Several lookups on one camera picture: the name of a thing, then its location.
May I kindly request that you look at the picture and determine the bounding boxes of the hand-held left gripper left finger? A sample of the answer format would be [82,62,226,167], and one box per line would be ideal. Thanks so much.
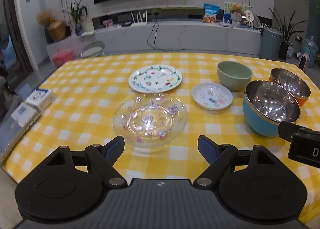
[41,136,127,187]

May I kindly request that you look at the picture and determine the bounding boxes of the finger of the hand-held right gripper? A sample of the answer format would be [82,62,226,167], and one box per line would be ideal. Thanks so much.
[278,121,314,142]

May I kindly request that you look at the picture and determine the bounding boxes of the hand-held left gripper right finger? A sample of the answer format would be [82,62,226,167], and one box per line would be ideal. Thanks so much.
[194,135,279,188]

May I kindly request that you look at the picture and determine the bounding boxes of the blue steel bowl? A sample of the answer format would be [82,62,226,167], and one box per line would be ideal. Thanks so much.
[243,80,300,137]

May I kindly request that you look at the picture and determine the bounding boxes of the clear glass plate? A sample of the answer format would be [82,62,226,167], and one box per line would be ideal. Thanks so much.
[112,92,188,148]

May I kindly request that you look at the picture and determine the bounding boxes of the orange steel bowl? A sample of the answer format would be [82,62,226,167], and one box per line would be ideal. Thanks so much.
[269,68,311,107]

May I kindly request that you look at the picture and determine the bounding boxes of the small white sticker dish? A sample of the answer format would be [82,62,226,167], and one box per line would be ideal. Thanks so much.
[192,82,233,114]

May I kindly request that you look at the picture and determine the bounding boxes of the green ceramic bowl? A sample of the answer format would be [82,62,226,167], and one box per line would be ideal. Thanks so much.
[217,61,253,91]

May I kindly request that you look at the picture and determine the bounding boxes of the white painted plate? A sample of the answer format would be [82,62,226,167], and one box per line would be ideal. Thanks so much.
[128,65,183,93]

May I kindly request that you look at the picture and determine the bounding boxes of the yellow checked tablecloth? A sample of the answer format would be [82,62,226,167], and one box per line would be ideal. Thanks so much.
[1,52,320,222]

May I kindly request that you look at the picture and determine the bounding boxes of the beige space heater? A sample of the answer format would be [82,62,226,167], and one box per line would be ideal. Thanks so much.
[297,54,310,71]

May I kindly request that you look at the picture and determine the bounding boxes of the blue water jug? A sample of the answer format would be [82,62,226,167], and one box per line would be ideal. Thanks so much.
[300,35,318,67]

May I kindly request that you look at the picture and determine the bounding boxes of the grey trash can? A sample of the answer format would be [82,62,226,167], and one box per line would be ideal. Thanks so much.
[259,27,282,61]

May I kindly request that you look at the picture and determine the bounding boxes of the white box blue print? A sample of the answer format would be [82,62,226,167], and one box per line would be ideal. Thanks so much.
[26,88,55,110]

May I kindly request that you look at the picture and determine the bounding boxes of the plain white box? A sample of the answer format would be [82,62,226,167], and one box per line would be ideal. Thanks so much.
[11,102,42,129]

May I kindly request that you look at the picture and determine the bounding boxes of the tall potted plant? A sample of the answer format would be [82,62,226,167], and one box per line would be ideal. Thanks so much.
[269,6,308,60]

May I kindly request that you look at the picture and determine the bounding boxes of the pink bag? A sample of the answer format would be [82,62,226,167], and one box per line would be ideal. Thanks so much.
[52,47,73,67]

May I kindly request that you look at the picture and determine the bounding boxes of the white marble television console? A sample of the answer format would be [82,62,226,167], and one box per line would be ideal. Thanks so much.
[46,6,263,57]

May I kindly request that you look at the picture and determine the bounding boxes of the small white desk fan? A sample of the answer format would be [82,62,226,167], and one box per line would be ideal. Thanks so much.
[244,10,262,29]

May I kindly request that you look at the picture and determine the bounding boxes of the white router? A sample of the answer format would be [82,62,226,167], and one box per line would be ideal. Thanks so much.
[131,11,148,26]

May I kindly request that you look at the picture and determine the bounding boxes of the gold round vase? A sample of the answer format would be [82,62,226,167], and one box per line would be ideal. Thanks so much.
[47,20,67,41]

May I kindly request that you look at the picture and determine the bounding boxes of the blue snack bag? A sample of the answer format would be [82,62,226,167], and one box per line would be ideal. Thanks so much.
[202,3,220,24]

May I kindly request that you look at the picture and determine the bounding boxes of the teddy bear toy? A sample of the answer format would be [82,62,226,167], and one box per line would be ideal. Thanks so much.
[224,2,252,23]

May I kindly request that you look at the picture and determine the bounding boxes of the green leafy plant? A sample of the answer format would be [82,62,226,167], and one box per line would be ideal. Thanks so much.
[64,0,88,25]

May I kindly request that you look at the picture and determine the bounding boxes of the dried flower bunch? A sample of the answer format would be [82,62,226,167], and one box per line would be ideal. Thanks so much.
[36,10,54,27]

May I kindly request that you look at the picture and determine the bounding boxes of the dark glass door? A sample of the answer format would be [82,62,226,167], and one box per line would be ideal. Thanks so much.
[0,0,33,77]

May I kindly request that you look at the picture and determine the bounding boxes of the black cable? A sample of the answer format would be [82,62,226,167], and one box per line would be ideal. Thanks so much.
[147,17,185,52]

